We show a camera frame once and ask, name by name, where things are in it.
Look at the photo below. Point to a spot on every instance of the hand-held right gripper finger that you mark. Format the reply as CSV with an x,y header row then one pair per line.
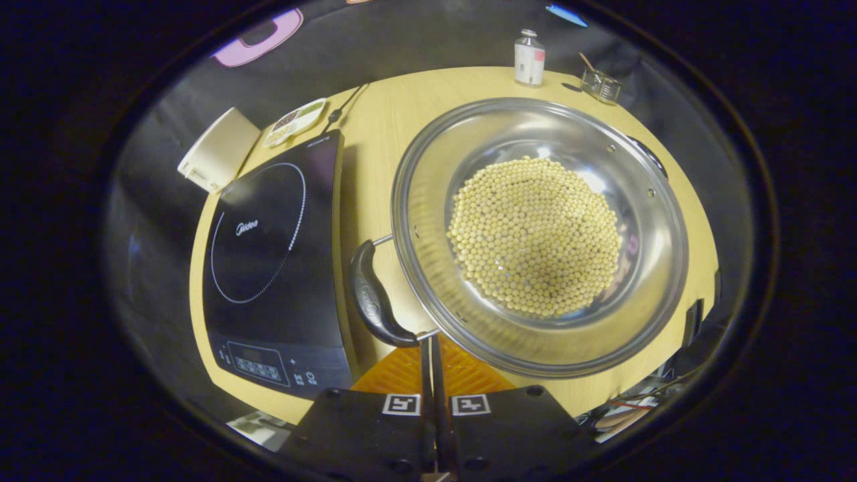
x,y
438,375
427,381

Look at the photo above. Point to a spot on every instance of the pile of yellow soybeans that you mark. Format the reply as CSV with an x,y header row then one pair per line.
x,y
535,234

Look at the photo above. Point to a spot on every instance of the black induction cooktop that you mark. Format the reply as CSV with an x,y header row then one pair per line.
x,y
268,294

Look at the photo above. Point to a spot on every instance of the dark flat object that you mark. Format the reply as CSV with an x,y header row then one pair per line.
x,y
693,325

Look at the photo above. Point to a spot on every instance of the white divided dish of beans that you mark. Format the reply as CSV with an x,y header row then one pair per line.
x,y
294,122

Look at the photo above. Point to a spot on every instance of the white toaster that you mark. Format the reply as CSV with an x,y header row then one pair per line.
x,y
217,154

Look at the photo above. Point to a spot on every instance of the clear bottle with pink label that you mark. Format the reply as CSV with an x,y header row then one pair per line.
x,y
529,60

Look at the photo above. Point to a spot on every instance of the small glass jar with stick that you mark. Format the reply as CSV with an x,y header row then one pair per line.
x,y
600,86

